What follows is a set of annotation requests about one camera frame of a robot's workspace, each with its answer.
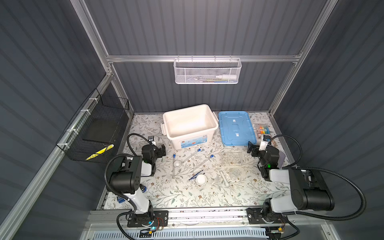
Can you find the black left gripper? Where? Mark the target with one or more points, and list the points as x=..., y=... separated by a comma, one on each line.
x=161, y=150

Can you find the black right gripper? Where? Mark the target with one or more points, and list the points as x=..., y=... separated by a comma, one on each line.
x=255, y=150

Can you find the blue capped test tube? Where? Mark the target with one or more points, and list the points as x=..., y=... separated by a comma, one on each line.
x=204, y=162
x=173, y=164
x=192, y=155

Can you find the clear test tube rack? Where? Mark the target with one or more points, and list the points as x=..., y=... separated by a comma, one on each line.
x=232, y=159

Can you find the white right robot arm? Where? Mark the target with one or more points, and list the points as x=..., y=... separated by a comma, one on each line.
x=308, y=190

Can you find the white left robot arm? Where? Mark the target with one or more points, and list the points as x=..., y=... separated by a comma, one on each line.
x=123, y=178

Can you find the small white ceramic crucible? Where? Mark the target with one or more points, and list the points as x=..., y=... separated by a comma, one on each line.
x=177, y=164

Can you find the colourful pH paper pack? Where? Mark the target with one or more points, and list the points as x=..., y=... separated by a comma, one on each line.
x=263, y=130

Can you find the blue plastic box lid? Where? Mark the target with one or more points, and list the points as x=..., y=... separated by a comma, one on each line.
x=236, y=128

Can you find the small clear glass beaker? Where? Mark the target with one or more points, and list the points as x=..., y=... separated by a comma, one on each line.
x=234, y=173

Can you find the grey oval stone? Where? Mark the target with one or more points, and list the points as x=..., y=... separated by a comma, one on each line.
x=281, y=160

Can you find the white plastic storage box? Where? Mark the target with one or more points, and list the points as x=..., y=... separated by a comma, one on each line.
x=190, y=126

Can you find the white ceramic pestle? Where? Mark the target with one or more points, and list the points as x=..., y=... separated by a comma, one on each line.
x=226, y=182

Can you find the white ceramic mortar bowl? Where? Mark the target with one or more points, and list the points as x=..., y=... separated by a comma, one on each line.
x=201, y=179

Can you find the blue object at table edge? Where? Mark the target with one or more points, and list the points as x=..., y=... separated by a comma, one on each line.
x=120, y=200

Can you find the white bottle in basket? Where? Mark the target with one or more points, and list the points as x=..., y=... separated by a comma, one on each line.
x=226, y=77

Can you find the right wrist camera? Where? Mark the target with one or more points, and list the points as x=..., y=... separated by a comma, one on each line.
x=265, y=139

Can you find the black wire wall basket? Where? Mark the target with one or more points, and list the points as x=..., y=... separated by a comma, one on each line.
x=96, y=132

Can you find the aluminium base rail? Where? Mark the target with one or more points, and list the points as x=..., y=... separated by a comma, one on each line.
x=222, y=217

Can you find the white wire mesh basket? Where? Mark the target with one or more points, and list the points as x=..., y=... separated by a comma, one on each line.
x=202, y=71

